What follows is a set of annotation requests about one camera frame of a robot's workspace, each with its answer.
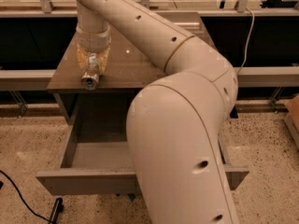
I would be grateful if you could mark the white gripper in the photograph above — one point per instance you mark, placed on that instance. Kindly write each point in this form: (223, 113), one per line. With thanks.
(92, 41)

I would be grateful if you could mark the silver blue redbull can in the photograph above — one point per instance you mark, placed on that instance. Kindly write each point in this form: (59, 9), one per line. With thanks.
(91, 74)

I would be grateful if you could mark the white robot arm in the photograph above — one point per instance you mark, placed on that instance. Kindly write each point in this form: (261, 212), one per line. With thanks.
(166, 45)

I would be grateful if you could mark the grey cabinet with glossy top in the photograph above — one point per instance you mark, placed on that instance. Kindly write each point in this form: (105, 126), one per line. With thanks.
(128, 67)

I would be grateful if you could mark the open grey top drawer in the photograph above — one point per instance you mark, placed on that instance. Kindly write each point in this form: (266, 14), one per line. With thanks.
(93, 162)

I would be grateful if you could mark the metal window railing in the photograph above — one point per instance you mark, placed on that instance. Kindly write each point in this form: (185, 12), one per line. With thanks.
(249, 0)

